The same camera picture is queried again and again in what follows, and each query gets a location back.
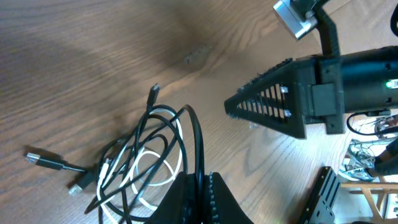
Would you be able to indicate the black mounting rail base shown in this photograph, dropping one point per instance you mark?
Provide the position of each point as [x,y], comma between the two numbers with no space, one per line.
[318,208]

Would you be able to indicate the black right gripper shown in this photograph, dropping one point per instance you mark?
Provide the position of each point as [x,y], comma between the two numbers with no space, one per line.
[272,99]

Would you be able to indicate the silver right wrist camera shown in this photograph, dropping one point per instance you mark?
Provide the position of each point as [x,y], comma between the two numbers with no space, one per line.
[297,16]

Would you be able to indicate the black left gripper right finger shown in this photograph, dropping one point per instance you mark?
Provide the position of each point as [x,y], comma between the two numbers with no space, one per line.
[219,205]

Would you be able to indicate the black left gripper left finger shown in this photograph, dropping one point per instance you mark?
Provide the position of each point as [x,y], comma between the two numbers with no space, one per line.
[179,205]

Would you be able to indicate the wooden frame in background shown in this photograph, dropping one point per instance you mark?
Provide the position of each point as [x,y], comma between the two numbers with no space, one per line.
[375,194]

